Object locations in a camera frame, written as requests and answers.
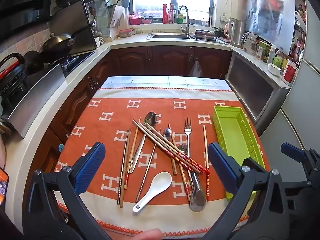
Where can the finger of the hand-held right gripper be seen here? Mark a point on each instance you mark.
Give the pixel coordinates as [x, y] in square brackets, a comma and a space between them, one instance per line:
[292, 151]

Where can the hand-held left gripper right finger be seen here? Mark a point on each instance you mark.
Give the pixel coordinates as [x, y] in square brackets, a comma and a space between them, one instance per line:
[222, 167]

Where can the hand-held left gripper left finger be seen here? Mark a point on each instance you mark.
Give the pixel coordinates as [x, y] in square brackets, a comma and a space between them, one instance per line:
[90, 167]

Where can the wooden chopstick red striped end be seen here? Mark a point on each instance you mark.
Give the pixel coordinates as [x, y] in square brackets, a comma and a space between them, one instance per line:
[132, 155]
[175, 153]
[205, 155]
[175, 146]
[175, 149]
[187, 185]

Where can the grey steel chopstick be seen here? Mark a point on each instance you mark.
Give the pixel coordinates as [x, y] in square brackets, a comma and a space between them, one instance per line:
[123, 167]

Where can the bronze metal chopstick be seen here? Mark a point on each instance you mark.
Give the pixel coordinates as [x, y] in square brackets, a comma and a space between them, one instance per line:
[126, 167]

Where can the green plastic tray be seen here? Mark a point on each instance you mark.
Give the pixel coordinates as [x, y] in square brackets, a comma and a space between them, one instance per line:
[235, 132]

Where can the brown wooden chopstick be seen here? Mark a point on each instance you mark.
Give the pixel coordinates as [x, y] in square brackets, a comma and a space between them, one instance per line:
[175, 170]

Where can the steel fork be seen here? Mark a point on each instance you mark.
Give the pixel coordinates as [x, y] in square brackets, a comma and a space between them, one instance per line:
[188, 131]

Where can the white ceramic spoon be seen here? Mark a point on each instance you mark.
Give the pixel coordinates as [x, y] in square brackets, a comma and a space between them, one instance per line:
[160, 182]

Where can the small steel spoon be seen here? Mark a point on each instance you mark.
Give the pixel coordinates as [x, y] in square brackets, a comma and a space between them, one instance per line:
[167, 133]

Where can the large steel spoon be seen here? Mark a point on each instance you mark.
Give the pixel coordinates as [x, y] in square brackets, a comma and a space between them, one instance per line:
[151, 118]

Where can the person's left hand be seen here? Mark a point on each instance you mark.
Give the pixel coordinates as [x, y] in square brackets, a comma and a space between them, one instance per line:
[147, 235]

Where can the grey refrigerator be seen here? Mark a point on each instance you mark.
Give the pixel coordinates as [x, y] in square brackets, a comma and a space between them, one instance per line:
[302, 100]

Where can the orange patterned blanket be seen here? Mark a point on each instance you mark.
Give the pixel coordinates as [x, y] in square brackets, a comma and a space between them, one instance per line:
[112, 120]

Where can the frosted door cabinet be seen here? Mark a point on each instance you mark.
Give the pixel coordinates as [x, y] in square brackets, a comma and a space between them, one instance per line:
[252, 85]

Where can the red canister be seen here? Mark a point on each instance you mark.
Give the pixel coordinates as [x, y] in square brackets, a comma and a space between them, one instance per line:
[290, 71]

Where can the white bowl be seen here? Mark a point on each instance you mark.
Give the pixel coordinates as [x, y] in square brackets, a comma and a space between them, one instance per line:
[274, 69]

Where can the steel splash panel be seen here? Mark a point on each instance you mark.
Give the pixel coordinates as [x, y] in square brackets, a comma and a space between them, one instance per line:
[37, 100]

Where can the green label bottle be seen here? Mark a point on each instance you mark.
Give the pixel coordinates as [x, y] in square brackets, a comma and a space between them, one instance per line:
[278, 60]

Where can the white plastic bottle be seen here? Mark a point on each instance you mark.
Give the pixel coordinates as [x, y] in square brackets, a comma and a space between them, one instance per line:
[271, 53]

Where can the hanging plastic bag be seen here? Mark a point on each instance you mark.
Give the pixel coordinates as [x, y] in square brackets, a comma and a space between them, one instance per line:
[196, 68]

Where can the small jar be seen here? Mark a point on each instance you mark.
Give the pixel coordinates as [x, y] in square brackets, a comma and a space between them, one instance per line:
[261, 51]

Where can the gas stove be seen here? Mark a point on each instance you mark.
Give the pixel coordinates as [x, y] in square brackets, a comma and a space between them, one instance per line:
[71, 63]

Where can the pale checked table cover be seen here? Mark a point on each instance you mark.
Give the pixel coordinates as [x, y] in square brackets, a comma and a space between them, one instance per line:
[155, 81]

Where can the glass jug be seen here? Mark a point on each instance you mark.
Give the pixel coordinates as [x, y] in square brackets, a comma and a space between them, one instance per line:
[250, 43]

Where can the black pressure cooker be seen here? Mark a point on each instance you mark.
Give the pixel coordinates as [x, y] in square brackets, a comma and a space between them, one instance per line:
[12, 77]

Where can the wok with lid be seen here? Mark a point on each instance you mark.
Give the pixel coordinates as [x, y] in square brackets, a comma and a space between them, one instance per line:
[58, 41]

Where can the paper towel roll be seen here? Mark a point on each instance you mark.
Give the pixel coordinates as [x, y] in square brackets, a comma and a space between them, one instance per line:
[299, 19]

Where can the electric kettle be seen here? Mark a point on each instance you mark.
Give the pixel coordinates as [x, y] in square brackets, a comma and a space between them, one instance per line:
[236, 31]

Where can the stacked dishes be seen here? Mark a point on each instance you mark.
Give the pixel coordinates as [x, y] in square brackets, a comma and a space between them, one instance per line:
[205, 34]

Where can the food container pink lid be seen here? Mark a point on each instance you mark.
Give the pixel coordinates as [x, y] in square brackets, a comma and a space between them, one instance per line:
[125, 32]

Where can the steel sink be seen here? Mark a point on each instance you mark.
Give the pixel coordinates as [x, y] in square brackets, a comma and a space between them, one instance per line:
[170, 35]

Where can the wooden cutting board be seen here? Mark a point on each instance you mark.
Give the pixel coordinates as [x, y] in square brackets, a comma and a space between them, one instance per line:
[116, 17]

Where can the steel faucet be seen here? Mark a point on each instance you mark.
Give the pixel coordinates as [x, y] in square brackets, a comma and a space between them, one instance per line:
[186, 17]

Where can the pink bowl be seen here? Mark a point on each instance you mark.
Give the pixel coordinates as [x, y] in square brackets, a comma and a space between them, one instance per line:
[136, 19]

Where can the pink bottle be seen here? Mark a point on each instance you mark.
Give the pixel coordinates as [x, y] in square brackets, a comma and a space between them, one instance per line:
[171, 13]

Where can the red bottle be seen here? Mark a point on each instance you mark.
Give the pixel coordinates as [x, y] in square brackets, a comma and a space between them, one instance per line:
[165, 13]

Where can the utensil holder cup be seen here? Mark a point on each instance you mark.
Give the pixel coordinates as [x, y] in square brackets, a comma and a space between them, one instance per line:
[125, 2]

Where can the black range hood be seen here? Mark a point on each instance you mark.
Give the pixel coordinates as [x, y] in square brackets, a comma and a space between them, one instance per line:
[22, 5]

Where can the plastic wall sheet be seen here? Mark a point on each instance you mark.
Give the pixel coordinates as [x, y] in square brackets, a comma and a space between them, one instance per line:
[270, 12]

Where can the wall socket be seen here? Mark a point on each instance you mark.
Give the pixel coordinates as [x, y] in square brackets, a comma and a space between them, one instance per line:
[222, 17]

